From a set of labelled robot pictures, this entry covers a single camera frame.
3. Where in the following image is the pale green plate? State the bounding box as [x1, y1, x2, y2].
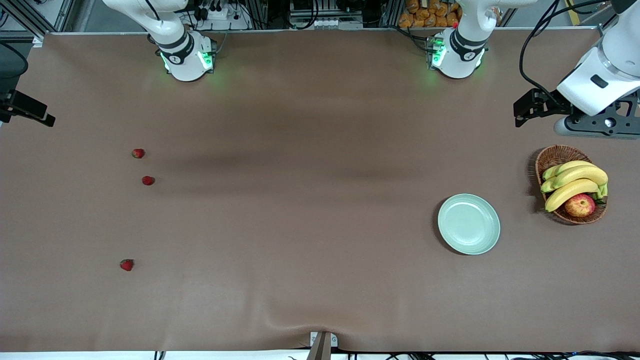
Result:
[437, 193, 501, 256]

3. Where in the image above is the brown wicker basket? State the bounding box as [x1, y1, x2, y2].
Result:
[534, 144, 608, 226]

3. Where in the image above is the yellow banana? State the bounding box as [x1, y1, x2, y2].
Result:
[542, 160, 597, 182]
[544, 178, 600, 213]
[540, 165, 609, 194]

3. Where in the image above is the red apple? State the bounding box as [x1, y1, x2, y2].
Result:
[564, 193, 597, 218]

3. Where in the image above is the bag of orange buns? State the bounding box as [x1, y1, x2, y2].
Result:
[398, 0, 463, 29]

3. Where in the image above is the white power strip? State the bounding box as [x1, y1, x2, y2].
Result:
[192, 0, 251, 31]

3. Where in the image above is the table cover cloth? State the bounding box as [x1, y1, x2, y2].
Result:
[0, 27, 640, 353]

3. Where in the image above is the grey metal table clamp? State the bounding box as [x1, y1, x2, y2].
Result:
[309, 331, 339, 360]

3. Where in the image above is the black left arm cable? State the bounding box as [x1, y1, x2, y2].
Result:
[519, 0, 608, 100]

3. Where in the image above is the aluminium frame profile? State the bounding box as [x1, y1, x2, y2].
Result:
[0, 0, 76, 41]

